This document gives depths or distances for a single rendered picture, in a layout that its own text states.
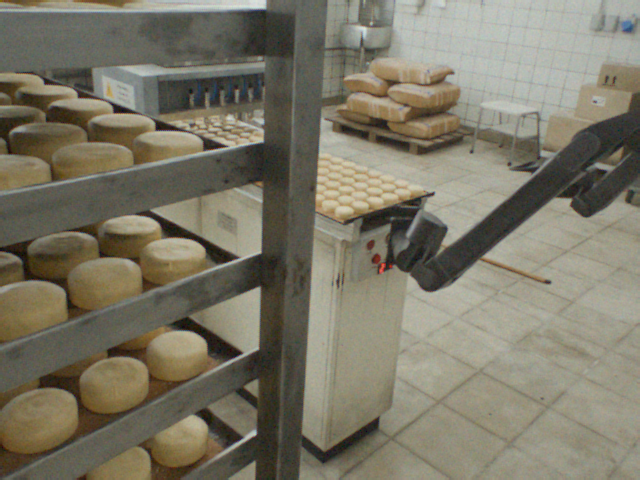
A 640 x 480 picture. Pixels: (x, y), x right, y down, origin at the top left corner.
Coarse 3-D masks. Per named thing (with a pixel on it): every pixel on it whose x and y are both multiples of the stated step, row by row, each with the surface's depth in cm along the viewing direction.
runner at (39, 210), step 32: (160, 160) 40; (192, 160) 42; (224, 160) 44; (256, 160) 46; (0, 192) 34; (32, 192) 35; (64, 192) 36; (96, 192) 38; (128, 192) 39; (160, 192) 41; (192, 192) 43; (0, 224) 34; (32, 224) 35; (64, 224) 37
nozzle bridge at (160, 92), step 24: (96, 72) 212; (120, 72) 201; (144, 72) 197; (168, 72) 200; (192, 72) 203; (216, 72) 210; (240, 72) 216; (264, 72) 223; (120, 96) 205; (144, 96) 195; (168, 96) 210; (216, 96) 223; (168, 120) 207
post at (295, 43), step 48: (288, 0) 41; (288, 48) 42; (288, 96) 43; (288, 144) 44; (288, 192) 45; (288, 240) 47; (288, 288) 49; (288, 336) 51; (288, 384) 53; (288, 432) 55
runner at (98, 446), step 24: (240, 360) 52; (192, 384) 49; (216, 384) 51; (240, 384) 53; (144, 408) 46; (168, 408) 48; (192, 408) 50; (96, 432) 44; (120, 432) 45; (144, 432) 47; (48, 456) 41; (72, 456) 43; (96, 456) 44
